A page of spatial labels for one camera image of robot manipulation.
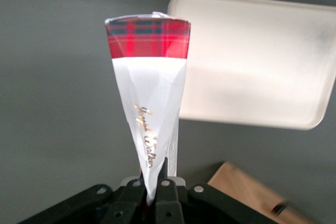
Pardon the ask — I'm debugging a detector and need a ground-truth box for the wooden board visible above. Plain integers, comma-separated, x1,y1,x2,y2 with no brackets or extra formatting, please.
207,161,317,224

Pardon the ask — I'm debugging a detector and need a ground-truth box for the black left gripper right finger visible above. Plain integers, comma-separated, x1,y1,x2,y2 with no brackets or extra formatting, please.
154,156,185,224

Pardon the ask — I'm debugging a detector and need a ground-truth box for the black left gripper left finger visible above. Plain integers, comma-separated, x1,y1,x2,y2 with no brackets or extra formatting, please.
101,167,146,224

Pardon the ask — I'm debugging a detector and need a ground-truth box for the red tartan cookie box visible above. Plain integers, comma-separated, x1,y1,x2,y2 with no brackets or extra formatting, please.
104,11,192,207

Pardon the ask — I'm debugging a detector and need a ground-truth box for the cream white plastic tray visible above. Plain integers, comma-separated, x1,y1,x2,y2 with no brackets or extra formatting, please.
167,0,336,131

